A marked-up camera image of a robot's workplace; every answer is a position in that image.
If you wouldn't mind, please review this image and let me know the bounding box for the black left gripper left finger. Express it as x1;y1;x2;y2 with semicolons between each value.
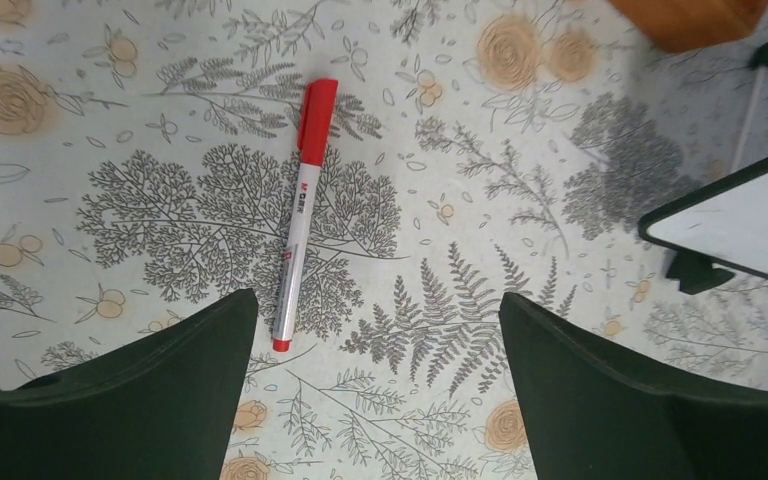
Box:
0;289;258;479

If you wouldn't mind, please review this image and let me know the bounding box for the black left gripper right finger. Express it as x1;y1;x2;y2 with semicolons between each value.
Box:
499;292;768;479

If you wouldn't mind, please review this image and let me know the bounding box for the white whiteboard black frame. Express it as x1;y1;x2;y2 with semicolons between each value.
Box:
638;157;768;295

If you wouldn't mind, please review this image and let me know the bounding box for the red white marker pen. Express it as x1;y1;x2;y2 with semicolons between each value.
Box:
272;78;338;353

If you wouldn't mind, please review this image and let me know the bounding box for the floral tablecloth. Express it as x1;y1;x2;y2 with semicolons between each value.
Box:
0;1;768;479

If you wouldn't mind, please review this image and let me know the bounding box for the wooden compartment tray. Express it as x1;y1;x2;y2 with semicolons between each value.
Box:
609;0;768;53

